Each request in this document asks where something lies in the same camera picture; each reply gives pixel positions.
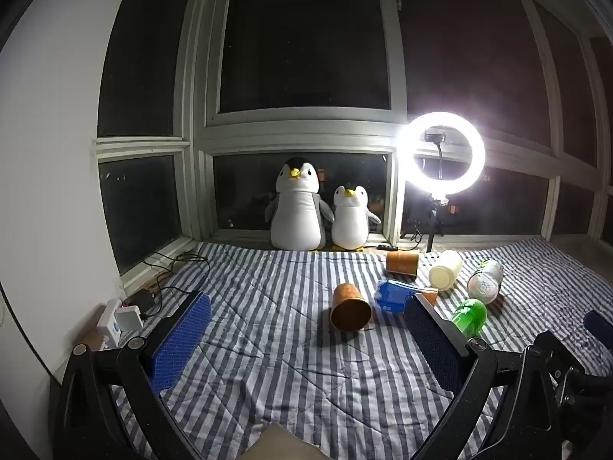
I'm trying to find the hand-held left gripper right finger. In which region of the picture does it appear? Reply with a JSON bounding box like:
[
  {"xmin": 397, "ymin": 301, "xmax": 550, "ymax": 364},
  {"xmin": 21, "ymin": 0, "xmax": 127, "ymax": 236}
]
[{"xmin": 403, "ymin": 292, "xmax": 582, "ymax": 460}]

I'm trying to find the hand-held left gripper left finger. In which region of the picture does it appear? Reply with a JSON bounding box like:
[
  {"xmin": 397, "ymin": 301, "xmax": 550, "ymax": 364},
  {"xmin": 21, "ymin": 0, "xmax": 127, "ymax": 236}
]
[{"xmin": 50, "ymin": 290, "xmax": 212, "ymax": 460}]

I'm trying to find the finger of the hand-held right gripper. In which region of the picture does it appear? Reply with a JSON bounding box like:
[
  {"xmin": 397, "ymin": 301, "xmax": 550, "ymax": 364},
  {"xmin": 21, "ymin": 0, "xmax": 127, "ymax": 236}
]
[
  {"xmin": 583, "ymin": 310, "xmax": 613, "ymax": 346},
  {"xmin": 558, "ymin": 366, "xmax": 613, "ymax": 410}
]

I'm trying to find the green plastic bottle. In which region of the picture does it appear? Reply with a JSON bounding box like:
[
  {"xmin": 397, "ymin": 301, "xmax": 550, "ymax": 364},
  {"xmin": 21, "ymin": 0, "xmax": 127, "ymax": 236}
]
[{"xmin": 450, "ymin": 298, "xmax": 488, "ymax": 337}]

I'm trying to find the black power adapter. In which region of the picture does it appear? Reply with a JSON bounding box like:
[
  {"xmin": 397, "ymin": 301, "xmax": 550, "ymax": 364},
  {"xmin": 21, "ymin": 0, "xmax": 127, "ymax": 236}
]
[{"xmin": 128, "ymin": 288, "xmax": 160, "ymax": 317}]

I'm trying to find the white charger plug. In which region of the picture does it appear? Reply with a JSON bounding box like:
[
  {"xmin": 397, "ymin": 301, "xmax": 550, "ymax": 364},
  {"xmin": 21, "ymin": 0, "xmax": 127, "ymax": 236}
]
[{"xmin": 115, "ymin": 306, "xmax": 144, "ymax": 332}]

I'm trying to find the blue plastic packet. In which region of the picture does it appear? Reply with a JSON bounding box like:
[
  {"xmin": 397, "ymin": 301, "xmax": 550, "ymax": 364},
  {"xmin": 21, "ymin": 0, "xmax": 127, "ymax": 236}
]
[{"xmin": 374, "ymin": 278, "xmax": 425, "ymax": 314}]

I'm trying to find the white plastic bottle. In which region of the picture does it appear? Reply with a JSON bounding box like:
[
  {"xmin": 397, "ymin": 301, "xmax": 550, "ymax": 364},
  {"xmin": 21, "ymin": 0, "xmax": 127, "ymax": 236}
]
[{"xmin": 428, "ymin": 250, "xmax": 464, "ymax": 292}]

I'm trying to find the white power strip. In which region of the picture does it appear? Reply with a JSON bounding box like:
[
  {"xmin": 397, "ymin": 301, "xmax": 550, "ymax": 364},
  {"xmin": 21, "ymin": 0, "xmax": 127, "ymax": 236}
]
[{"xmin": 95, "ymin": 298, "xmax": 124, "ymax": 352}]

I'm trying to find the clear bottle with green label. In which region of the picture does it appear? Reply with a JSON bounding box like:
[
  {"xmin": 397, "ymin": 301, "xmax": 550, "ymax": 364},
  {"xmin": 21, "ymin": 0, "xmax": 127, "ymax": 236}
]
[{"xmin": 466, "ymin": 259, "xmax": 505, "ymax": 304}]

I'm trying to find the striped blanket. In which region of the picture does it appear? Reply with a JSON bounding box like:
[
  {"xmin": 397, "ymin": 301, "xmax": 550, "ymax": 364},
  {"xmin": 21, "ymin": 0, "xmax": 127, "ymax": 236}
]
[{"xmin": 62, "ymin": 236, "xmax": 613, "ymax": 460}]

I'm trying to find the black tripod stand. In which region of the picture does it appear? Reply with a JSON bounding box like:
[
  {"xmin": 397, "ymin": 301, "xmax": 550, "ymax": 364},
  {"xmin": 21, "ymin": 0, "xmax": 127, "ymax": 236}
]
[{"xmin": 400, "ymin": 195, "xmax": 455, "ymax": 253}]

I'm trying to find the beige cardboard piece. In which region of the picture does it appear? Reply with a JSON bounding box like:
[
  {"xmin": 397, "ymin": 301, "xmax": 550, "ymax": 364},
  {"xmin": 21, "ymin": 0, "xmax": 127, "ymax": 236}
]
[{"xmin": 238, "ymin": 422, "xmax": 327, "ymax": 460}]

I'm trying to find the small penguin plush toy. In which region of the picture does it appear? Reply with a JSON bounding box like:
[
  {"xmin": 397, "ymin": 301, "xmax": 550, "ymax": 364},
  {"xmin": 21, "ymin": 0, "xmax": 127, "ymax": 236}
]
[{"xmin": 330, "ymin": 185, "xmax": 382, "ymax": 251}]

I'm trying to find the large penguin plush toy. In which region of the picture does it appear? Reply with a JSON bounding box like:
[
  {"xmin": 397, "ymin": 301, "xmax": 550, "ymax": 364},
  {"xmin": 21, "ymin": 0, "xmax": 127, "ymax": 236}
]
[{"xmin": 264, "ymin": 156, "xmax": 335, "ymax": 251}]

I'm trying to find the black cable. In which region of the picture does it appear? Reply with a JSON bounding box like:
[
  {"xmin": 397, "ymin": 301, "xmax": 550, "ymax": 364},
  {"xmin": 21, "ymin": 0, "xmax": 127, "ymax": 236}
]
[
  {"xmin": 156, "ymin": 286, "xmax": 198, "ymax": 305},
  {"xmin": 141, "ymin": 250, "xmax": 210, "ymax": 274}
]

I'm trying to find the ring light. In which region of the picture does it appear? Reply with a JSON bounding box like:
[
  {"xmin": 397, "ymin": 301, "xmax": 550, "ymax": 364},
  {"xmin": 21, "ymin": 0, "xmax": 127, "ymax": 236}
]
[{"xmin": 397, "ymin": 112, "xmax": 487, "ymax": 197}]

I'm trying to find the white window frame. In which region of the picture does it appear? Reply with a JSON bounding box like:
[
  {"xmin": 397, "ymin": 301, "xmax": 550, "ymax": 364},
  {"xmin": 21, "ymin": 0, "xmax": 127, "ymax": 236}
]
[{"xmin": 90, "ymin": 0, "xmax": 613, "ymax": 293}]

